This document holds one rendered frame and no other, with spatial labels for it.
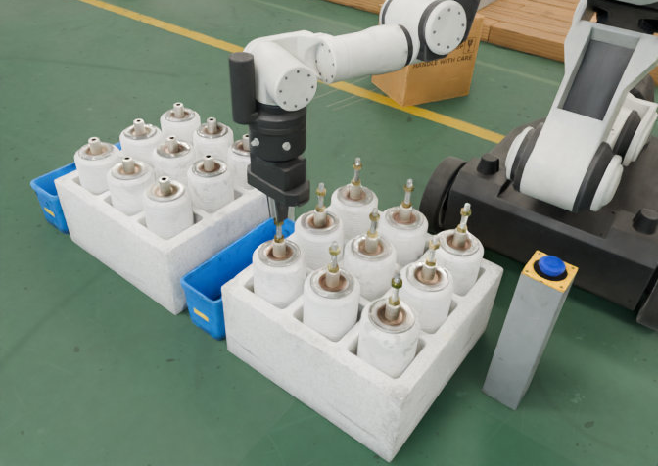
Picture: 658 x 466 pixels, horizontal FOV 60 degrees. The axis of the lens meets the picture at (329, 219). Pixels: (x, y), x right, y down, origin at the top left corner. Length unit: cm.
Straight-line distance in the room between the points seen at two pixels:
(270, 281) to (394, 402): 29
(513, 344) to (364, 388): 28
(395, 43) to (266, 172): 28
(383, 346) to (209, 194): 54
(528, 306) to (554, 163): 29
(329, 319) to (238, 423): 27
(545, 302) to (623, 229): 40
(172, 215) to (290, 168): 38
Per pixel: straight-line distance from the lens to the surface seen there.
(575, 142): 114
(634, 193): 156
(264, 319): 102
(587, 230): 132
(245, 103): 81
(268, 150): 84
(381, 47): 88
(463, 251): 106
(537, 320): 100
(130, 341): 125
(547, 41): 278
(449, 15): 90
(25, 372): 126
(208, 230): 121
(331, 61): 85
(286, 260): 100
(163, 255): 116
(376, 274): 102
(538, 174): 114
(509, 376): 112
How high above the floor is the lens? 91
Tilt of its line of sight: 37 degrees down
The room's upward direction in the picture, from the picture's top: 3 degrees clockwise
